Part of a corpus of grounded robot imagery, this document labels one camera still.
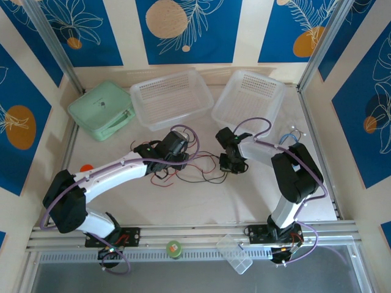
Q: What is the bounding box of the wide white perforated basket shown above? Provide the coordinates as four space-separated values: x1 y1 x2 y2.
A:
130 68 214 132

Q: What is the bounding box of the narrow white perforated basket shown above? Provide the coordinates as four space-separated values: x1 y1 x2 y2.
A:
211 69 287 138

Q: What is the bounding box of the mint green zip case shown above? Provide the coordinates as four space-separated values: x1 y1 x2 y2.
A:
67 79 137 143

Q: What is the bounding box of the clear plastic compartment box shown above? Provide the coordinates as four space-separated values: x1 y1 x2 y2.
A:
216 234 254 275

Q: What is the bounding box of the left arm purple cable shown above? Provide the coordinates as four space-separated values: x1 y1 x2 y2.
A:
39 124 201 275

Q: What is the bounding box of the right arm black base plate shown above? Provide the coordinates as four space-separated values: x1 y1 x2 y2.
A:
246 223 305 245

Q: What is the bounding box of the aluminium front rail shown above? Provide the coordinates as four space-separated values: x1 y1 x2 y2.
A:
26 220 359 251

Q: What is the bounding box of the aluminium side rail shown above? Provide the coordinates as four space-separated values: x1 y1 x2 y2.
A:
298 85 345 220
59 121 81 176

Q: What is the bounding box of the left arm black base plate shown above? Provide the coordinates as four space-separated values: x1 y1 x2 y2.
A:
84 226 142 248

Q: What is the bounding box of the grey slotted cable duct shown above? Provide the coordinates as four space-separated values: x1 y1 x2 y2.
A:
38 247 274 264

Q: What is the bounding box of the aluminium frame post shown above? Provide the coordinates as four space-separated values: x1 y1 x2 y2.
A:
21 0 86 94
298 0 352 92

